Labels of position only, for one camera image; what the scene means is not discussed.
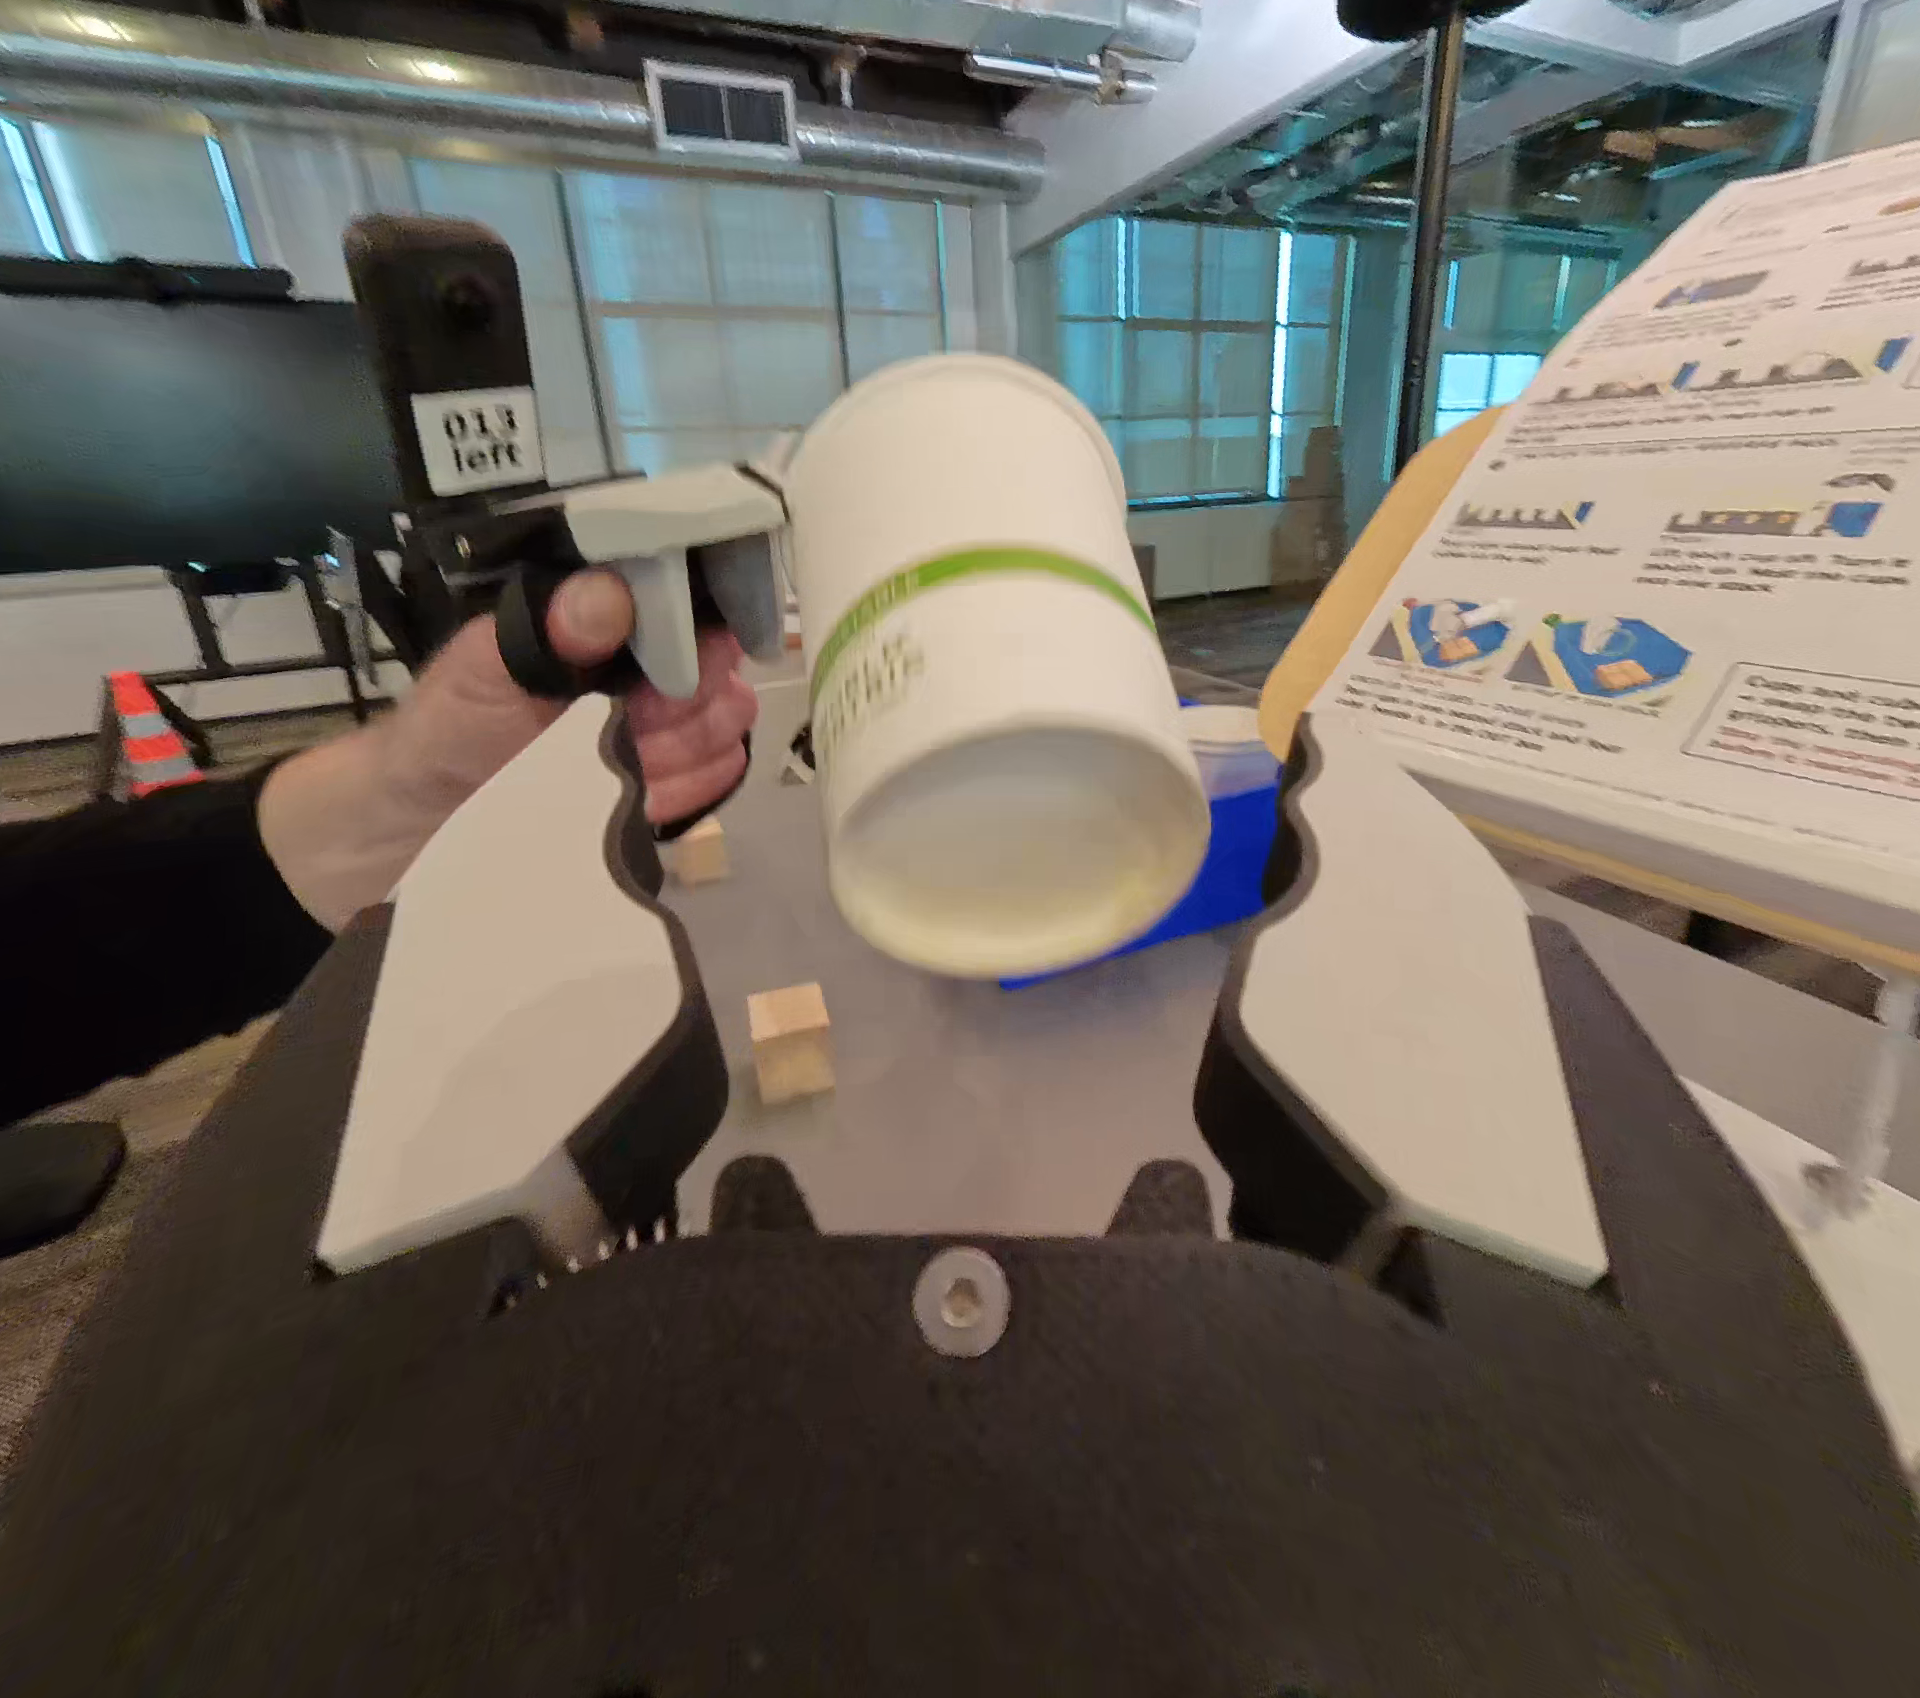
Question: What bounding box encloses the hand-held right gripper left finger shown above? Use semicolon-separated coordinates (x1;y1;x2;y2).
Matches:
312;690;733;1279

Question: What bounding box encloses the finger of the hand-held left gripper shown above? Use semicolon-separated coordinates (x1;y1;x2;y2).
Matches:
560;458;794;570
702;527;793;664

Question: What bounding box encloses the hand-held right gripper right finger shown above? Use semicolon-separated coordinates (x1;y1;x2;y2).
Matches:
1192;715;1615;1293

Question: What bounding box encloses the white paper cup green band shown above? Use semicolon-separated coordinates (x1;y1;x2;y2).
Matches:
777;352;1213;982

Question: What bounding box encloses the blue plastic bin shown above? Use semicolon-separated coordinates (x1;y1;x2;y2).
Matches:
995;703;1294;991

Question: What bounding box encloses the person's left forearm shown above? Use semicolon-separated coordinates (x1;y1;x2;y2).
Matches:
0;760;334;1121

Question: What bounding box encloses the grey desk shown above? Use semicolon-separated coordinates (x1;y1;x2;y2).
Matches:
605;654;1920;1249

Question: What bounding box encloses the person's left hand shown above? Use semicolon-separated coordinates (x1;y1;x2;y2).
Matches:
255;563;756;932

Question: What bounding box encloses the large black screen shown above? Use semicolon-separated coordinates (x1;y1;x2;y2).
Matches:
0;255;413;582

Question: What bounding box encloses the white vent grille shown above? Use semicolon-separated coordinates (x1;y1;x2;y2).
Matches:
644;57;798;154

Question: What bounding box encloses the orange traffic cone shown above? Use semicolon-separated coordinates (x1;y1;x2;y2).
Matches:
100;672;211;802

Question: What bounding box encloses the white printed instruction board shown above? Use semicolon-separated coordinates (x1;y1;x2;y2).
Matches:
1254;137;1920;979

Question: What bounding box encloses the silver round duct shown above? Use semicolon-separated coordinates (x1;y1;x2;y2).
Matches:
0;0;1049;202

